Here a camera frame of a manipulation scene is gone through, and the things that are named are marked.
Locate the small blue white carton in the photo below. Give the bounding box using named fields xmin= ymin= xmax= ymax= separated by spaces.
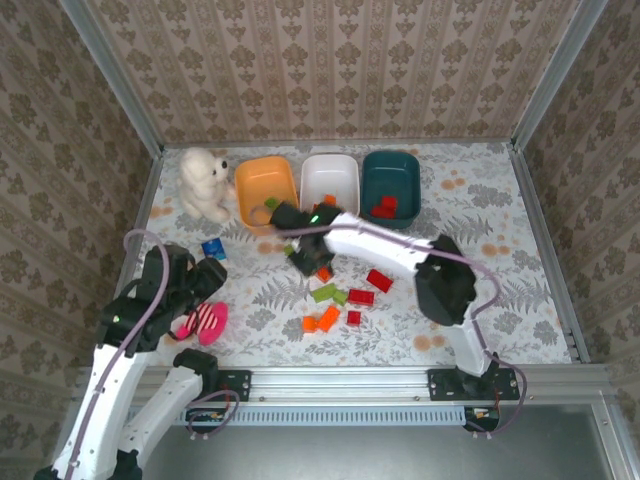
xmin=201 ymin=238 xmax=227 ymax=262

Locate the pink striped soft toy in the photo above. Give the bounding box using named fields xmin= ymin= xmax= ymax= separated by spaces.
xmin=172 ymin=301 xmax=230 ymax=347

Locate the white plastic bin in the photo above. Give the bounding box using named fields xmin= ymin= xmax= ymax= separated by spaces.
xmin=299 ymin=153 xmax=361 ymax=216

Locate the peach plastic bin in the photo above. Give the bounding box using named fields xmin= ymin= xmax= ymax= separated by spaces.
xmin=233 ymin=155 xmax=300 ymax=236

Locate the white teddy bear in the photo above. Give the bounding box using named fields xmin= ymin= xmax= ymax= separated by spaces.
xmin=178 ymin=146 xmax=237 ymax=223

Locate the teal plastic bin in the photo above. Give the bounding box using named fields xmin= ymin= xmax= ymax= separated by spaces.
xmin=360 ymin=150 xmax=422 ymax=230

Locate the aluminium front beam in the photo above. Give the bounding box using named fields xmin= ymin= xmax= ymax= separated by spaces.
xmin=73 ymin=363 xmax=614 ymax=407

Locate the grey metal sheet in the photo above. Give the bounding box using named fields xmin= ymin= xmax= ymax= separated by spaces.
xmin=124 ymin=404 xmax=616 ymax=480

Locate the aluminium side rail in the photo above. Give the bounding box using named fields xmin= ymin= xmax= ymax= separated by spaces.
xmin=94 ymin=147 xmax=166 ymax=369
xmin=508 ymin=142 xmax=591 ymax=365

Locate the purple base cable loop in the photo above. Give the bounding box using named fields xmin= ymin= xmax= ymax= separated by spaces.
xmin=184 ymin=388 xmax=242 ymax=442

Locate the slotted grey cable duct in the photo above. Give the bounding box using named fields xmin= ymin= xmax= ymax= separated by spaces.
xmin=185 ymin=404 xmax=469 ymax=427

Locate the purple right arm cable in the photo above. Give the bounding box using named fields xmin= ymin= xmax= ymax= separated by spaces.
xmin=249 ymin=204 xmax=527 ymax=441

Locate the aluminium corner post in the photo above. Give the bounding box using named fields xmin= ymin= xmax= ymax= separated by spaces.
xmin=58 ymin=0 xmax=165 ymax=157
xmin=510 ymin=0 xmax=611 ymax=151

